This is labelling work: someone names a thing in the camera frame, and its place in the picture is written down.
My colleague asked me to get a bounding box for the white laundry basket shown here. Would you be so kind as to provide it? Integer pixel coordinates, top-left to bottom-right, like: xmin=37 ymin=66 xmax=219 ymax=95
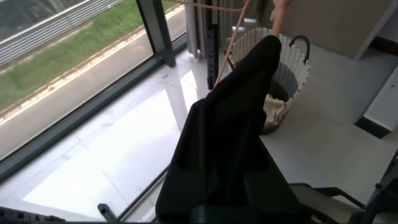
xmin=225 ymin=27 xmax=312 ymax=136

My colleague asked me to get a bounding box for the cream printed garment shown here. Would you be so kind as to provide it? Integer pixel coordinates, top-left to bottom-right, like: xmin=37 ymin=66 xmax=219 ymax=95
xmin=262 ymin=93 xmax=286 ymax=126

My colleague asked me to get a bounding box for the window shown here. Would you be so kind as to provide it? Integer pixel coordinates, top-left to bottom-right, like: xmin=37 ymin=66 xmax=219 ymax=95
xmin=0 ymin=0 xmax=188 ymax=185

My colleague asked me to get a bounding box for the black garment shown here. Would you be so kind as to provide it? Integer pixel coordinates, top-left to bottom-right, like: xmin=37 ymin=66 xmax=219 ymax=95
xmin=154 ymin=34 xmax=302 ymax=223

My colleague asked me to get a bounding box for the black clothes rack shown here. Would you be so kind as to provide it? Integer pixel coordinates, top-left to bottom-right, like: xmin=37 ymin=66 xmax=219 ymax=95
xmin=0 ymin=0 xmax=219 ymax=223

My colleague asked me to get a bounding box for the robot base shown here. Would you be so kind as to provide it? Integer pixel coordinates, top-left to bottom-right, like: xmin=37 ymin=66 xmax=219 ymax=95
xmin=288 ymin=148 xmax=398 ymax=224

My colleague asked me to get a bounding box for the beige curtain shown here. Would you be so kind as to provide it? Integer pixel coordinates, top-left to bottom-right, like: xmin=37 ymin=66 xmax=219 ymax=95
xmin=184 ymin=0 xmax=261 ymax=59

